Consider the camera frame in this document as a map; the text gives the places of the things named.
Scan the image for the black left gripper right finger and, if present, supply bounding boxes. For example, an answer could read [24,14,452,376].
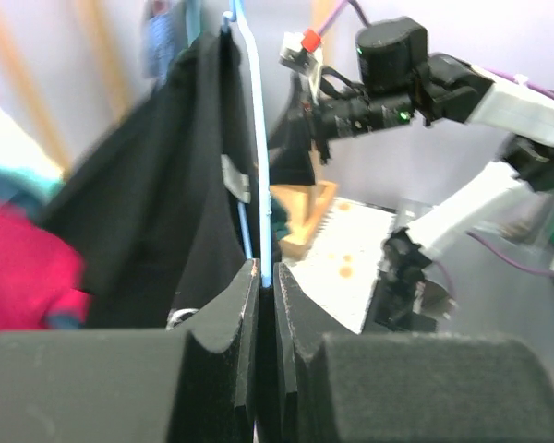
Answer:
[273,264,554,442]

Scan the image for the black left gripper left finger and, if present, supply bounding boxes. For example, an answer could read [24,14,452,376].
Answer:
[0,260,260,442]

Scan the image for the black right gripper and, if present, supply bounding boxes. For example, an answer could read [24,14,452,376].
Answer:
[307,92,415,162]

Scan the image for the light blue wire hanger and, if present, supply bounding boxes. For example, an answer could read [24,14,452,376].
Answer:
[223,0,272,289]

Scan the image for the black printed t shirt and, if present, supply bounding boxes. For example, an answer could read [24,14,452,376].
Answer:
[38,33,257,329]

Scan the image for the magenta t shirt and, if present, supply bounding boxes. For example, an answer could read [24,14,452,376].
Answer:
[0,205,90,331]

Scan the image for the teal green shirt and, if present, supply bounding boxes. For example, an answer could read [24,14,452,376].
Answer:
[0,165,65,219]

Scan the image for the right wooden clothes rack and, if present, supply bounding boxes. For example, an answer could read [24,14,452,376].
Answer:
[268,1,340,259]

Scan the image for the wooden clothes rack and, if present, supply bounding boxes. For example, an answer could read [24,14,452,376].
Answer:
[0,1,143,169]
[268,1,340,259]

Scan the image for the floral table cloth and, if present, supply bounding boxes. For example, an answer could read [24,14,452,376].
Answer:
[286,198,394,333]

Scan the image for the blue checkered shorts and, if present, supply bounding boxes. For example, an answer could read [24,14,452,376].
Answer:
[142,1,187,87]

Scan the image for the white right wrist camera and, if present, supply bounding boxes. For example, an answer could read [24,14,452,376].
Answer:
[280,32,324,99]

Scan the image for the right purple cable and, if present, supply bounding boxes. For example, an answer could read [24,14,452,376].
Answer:
[318,0,554,278]

